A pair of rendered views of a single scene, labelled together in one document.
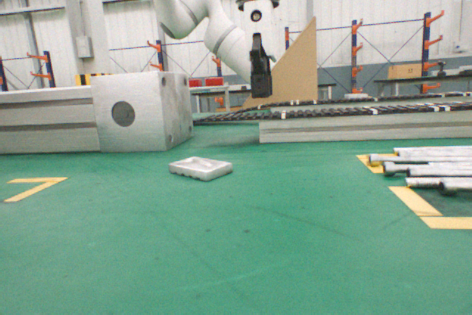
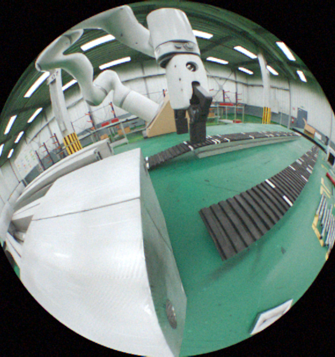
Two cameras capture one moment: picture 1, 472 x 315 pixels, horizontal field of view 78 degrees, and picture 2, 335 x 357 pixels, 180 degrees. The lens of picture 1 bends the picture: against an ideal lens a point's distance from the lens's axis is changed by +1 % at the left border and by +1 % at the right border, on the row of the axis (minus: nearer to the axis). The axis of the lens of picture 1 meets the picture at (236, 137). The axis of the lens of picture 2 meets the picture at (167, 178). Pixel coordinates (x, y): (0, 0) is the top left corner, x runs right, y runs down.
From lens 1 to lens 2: 0.37 m
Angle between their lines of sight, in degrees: 32
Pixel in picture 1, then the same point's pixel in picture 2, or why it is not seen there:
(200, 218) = not seen: outside the picture
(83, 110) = not seen: hidden behind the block
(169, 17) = (90, 95)
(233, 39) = (131, 97)
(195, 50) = (103, 110)
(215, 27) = (119, 92)
